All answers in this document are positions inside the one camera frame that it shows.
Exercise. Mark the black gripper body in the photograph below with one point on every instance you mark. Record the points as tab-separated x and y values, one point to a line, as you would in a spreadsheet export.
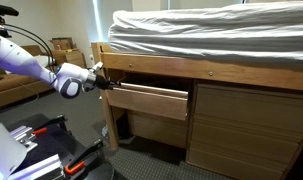
103	82

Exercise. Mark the light wooden drawer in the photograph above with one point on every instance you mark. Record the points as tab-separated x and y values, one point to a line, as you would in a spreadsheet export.
147	103

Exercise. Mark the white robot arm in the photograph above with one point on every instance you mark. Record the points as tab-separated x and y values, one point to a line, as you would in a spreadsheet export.
21	58

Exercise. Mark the large brown cardboard box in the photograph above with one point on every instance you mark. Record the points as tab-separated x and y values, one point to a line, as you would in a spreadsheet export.
72	59

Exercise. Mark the grey blue clothes pile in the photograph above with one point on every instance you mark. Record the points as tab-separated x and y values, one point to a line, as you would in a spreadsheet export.
105	131

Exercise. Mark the small brown cardboard box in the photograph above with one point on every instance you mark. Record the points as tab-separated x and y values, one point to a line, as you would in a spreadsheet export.
61	43

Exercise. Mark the white pillow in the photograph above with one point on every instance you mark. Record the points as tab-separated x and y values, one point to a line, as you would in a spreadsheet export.
44	60

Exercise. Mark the mattress with striped grey sheet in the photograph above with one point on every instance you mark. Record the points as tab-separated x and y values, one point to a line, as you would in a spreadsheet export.
207	30

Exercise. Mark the wooden dresser with drawers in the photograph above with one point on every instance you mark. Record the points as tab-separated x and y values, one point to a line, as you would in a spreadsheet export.
247	126

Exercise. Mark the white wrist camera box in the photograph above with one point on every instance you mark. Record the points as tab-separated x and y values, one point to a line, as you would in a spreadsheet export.
97	66

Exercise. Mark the metal bed rail bolt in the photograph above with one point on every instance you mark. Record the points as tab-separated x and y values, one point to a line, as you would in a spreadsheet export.
210	73
130	65

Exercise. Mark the wooden bed frame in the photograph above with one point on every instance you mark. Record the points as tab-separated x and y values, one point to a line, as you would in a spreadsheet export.
164	68

